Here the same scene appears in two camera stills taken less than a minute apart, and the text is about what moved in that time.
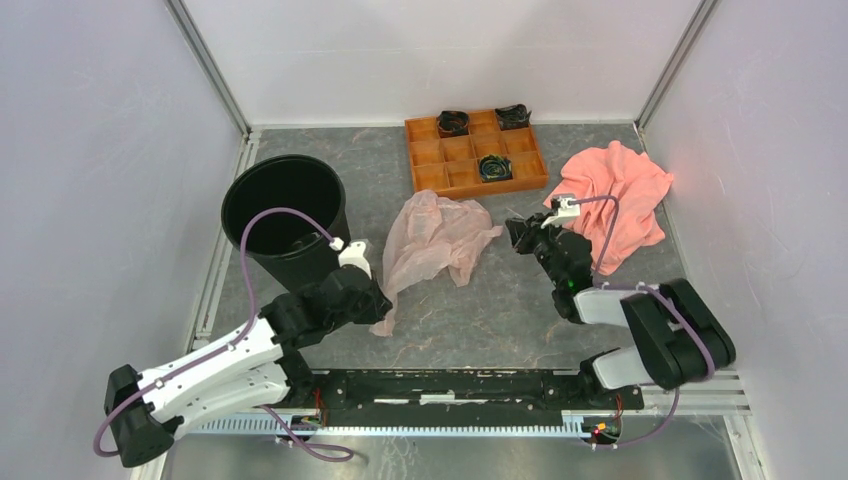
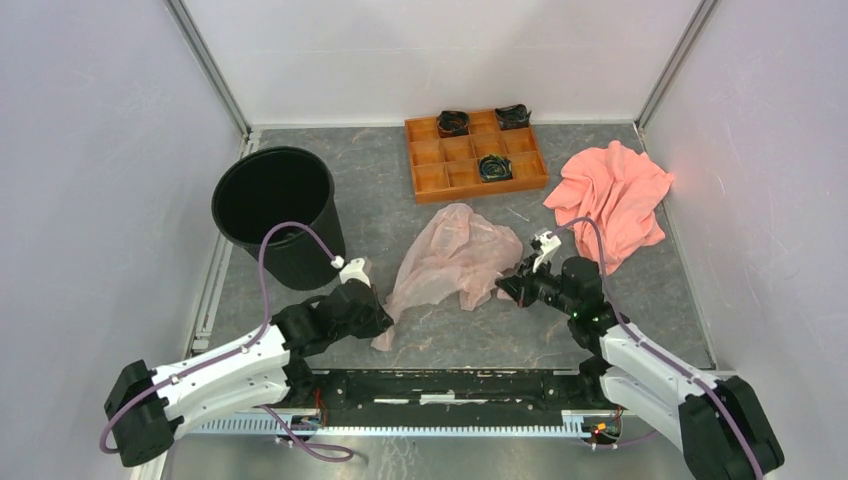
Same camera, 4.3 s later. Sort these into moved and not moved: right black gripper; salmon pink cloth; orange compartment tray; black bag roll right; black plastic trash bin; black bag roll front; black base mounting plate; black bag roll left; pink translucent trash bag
Moved: black plastic trash bin; right black gripper; pink translucent trash bag
Not moved: black base mounting plate; black bag roll right; black bag roll front; black bag roll left; salmon pink cloth; orange compartment tray
